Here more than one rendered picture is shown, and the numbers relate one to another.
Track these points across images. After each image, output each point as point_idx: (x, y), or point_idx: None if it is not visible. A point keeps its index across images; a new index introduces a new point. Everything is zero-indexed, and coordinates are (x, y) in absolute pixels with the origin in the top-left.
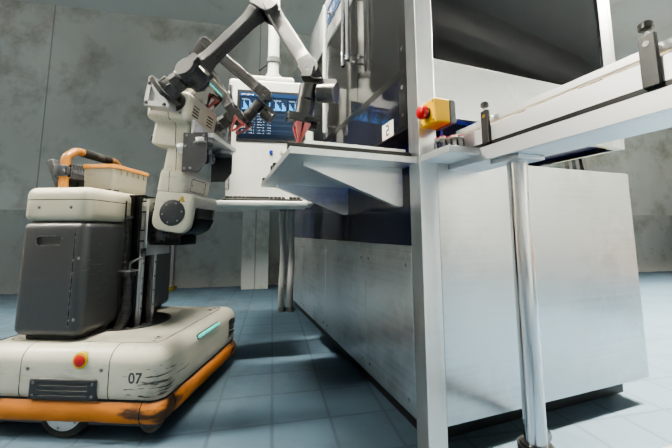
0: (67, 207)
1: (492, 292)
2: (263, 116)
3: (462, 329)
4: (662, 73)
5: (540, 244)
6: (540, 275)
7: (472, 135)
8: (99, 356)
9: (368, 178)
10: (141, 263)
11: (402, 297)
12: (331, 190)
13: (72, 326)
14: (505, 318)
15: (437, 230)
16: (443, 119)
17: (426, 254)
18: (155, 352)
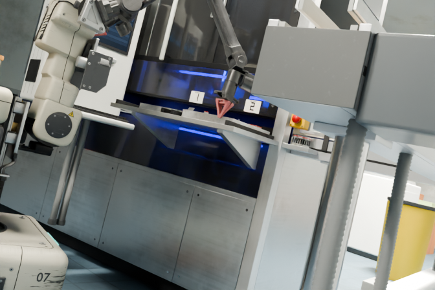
0: None
1: (284, 234)
2: (121, 30)
3: (268, 255)
4: None
5: (308, 206)
6: (303, 225)
7: (314, 140)
8: (10, 257)
9: (246, 147)
10: (0, 166)
11: (236, 231)
12: (169, 125)
13: None
14: (284, 250)
15: (276, 192)
16: (306, 127)
17: (268, 207)
18: (61, 256)
